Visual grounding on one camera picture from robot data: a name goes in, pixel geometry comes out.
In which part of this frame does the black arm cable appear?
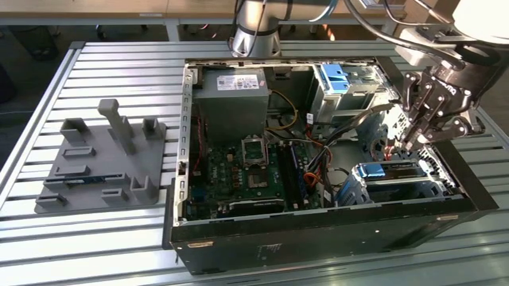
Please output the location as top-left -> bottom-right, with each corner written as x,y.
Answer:
343,0 -> 466,71

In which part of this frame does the hard disk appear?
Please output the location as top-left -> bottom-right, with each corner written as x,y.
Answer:
355,158 -> 425,180

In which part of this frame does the blue RAM slot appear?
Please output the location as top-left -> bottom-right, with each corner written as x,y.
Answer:
290,142 -> 307,196

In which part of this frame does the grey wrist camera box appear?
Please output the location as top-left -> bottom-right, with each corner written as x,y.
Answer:
395,26 -> 442,67

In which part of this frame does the yellow wire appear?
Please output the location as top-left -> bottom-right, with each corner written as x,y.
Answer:
264,89 -> 299,132

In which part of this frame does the square chipset heatsink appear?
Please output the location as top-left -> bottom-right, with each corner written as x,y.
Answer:
247,173 -> 268,189

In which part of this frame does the black graphics card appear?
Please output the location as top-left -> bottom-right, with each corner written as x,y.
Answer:
218,198 -> 286,214

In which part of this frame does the grey power supply unit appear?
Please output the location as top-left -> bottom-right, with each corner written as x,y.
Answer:
192,68 -> 272,147

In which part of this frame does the silver metal drive cage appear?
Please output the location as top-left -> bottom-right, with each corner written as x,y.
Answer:
311,63 -> 394,126

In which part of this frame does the black orange wire bundle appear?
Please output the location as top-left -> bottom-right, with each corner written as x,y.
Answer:
303,142 -> 335,179

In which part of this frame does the grey parts rack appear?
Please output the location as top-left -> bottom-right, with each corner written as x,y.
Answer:
35,99 -> 168,215

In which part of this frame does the black RAM slot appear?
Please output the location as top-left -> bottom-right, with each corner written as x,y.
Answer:
276,141 -> 299,210

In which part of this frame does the black flat cable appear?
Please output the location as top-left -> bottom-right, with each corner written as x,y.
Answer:
322,102 -> 394,147

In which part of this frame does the small blue circuit card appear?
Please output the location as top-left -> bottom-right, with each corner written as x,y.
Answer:
63,177 -> 105,185

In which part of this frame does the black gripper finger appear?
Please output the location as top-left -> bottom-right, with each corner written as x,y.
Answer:
399,71 -> 447,151
415,114 -> 486,145

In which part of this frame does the black open PC case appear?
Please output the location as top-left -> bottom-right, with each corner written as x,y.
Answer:
161,55 -> 499,276

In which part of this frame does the disk bay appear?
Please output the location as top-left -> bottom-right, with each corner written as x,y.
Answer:
336,159 -> 466,207

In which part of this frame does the white desk frame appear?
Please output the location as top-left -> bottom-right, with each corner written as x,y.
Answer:
0,11 -> 403,42

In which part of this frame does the CPU socket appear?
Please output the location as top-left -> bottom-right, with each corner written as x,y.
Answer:
240,135 -> 270,166

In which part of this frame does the green motherboard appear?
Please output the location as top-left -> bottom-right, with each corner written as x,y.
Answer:
185,139 -> 331,222

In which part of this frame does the orange cable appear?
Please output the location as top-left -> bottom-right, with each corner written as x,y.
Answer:
303,172 -> 319,192

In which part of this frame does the blue plastic drive carrier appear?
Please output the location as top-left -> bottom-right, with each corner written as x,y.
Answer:
319,63 -> 351,95

